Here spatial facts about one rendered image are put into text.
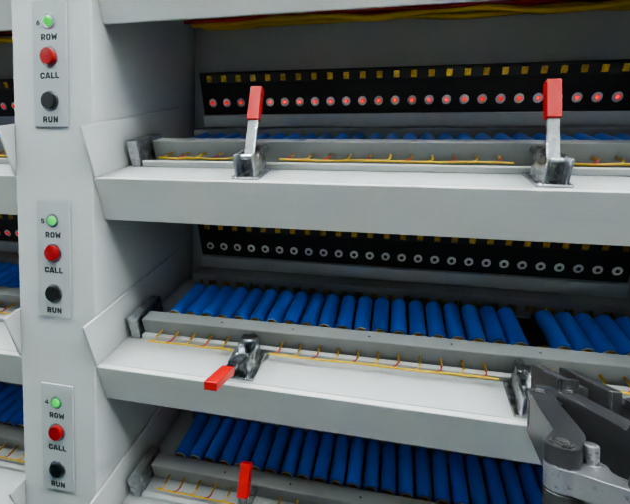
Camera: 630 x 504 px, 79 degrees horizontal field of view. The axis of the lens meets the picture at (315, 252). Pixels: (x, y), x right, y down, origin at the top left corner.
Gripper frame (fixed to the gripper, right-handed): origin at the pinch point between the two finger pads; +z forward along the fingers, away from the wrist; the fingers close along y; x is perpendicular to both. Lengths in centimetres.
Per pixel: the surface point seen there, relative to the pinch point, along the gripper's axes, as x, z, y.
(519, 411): -3.2, 6.8, -1.0
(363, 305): 4.1, 16.6, -15.5
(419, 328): 2.4, 13.6, -9.1
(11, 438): -18, 15, -61
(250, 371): -2.8, 7.2, -25.7
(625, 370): 0.7, 10.7, 9.0
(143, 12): 31.5, 1.6, -37.9
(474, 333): 2.4, 13.8, -3.5
